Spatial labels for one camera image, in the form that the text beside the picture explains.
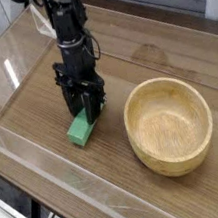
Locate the black table leg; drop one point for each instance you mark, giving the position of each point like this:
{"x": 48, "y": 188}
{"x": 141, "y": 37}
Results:
{"x": 35, "y": 209}

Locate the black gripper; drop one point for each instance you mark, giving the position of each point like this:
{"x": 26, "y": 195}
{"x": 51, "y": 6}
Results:
{"x": 78, "y": 78}

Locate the clear acrylic tray wall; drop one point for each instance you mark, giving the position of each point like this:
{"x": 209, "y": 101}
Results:
{"x": 104, "y": 178}

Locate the light wooden bowl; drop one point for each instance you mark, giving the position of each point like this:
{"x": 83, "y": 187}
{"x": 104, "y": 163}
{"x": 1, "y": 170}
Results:
{"x": 169, "y": 126}

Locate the green rectangular block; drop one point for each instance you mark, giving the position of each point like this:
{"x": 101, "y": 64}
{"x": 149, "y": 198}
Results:
{"x": 80, "y": 130}

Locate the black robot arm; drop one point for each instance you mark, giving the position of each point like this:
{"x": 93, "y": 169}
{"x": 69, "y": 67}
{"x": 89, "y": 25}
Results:
{"x": 68, "y": 18}

